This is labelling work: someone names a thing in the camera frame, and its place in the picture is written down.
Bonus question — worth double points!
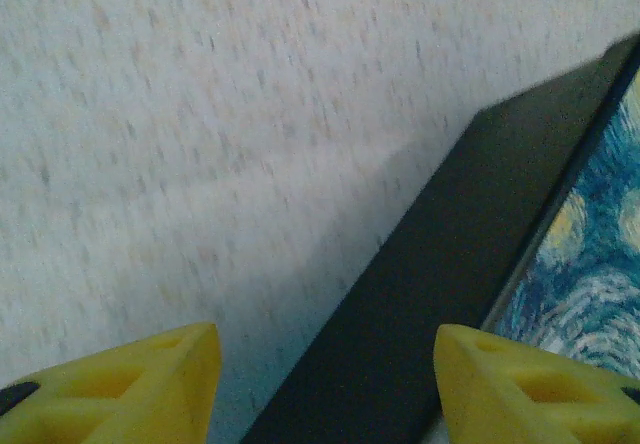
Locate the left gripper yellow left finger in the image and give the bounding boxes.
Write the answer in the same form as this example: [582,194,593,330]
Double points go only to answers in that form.
[0,322,222,444]

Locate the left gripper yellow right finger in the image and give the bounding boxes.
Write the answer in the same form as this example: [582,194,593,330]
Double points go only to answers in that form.
[432,324,640,444]

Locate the black box starry night print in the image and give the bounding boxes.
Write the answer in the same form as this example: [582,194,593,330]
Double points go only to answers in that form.
[239,31,640,444]

